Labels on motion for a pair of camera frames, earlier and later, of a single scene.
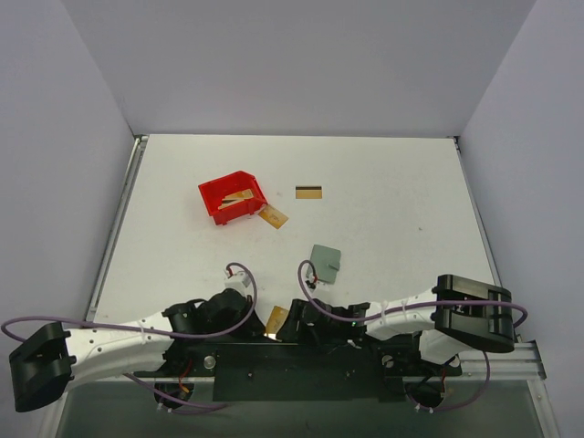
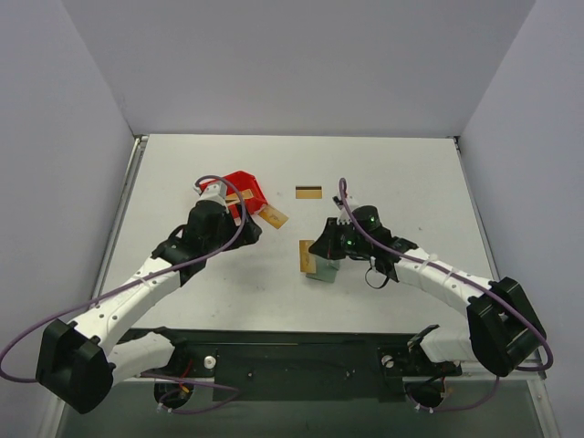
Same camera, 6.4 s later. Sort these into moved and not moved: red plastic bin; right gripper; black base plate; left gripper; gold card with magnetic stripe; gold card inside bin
Moved: left gripper; right gripper
Not moved: gold card inside bin; black base plate; red plastic bin; gold card with magnetic stripe
